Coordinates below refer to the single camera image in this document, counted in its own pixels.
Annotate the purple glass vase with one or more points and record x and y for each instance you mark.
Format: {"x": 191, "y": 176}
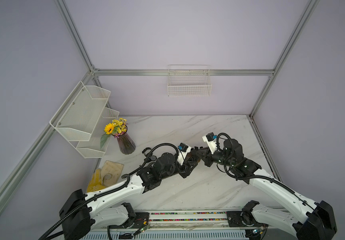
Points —
{"x": 126, "y": 144}

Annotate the black watch white markings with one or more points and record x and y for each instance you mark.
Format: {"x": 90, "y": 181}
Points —
{"x": 152, "y": 158}

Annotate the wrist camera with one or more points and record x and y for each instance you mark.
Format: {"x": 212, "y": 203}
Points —
{"x": 211, "y": 140}
{"x": 183, "y": 152}

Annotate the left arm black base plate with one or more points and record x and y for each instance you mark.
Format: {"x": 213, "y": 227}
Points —
{"x": 136, "y": 222}

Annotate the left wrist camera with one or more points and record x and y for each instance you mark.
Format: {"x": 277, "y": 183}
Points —
{"x": 183, "y": 152}

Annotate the white two-tier mesh shelf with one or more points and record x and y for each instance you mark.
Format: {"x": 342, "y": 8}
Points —
{"x": 82, "y": 117}

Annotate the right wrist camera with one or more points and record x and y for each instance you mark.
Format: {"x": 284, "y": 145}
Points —
{"x": 211, "y": 140}

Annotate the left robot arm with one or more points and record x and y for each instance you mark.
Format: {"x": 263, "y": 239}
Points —
{"x": 84, "y": 211}

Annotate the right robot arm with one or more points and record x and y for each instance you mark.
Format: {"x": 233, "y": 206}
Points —
{"x": 304, "y": 218}

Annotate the yellow sunflower bouquet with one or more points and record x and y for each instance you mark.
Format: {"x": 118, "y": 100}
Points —
{"x": 116, "y": 129}

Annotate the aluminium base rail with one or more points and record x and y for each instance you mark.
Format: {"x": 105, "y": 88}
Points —
{"x": 191, "y": 225}

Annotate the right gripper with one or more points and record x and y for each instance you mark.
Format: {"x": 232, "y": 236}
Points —
{"x": 206, "y": 152}

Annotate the white wire wall basket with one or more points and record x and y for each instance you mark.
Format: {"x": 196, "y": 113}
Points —
{"x": 189, "y": 81}

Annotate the black watch dark dial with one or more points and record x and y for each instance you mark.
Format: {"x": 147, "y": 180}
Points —
{"x": 147, "y": 152}

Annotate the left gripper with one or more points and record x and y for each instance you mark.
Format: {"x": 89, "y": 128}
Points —
{"x": 185, "y": 170}

